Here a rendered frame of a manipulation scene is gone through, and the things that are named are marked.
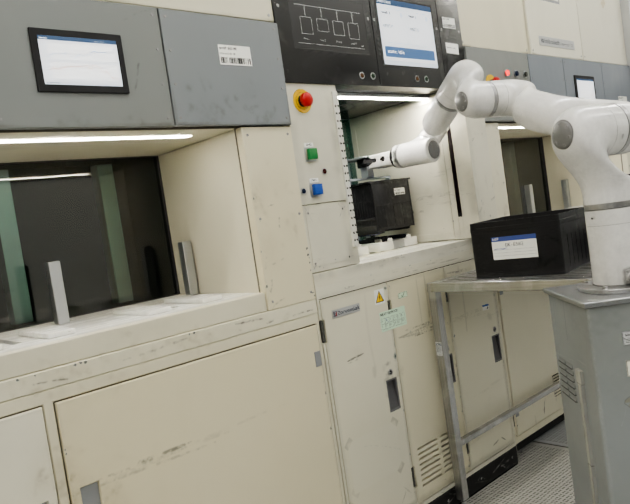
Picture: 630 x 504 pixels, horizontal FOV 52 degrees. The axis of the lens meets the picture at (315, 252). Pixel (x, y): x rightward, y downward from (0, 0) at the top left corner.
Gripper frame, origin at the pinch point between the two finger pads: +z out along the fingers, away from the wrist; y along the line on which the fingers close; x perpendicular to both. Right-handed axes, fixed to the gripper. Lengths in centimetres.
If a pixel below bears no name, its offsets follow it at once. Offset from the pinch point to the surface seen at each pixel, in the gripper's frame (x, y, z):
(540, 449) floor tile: -119, 42, -33
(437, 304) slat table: -50, -15, -36
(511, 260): -38, -8, -60
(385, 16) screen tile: 43, -15, -30
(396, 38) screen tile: 36.5, -10.7, -30.2
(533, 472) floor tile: -119, 22, -41
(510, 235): -30, -8, -61
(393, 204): -16.5, 0.2, -10.7
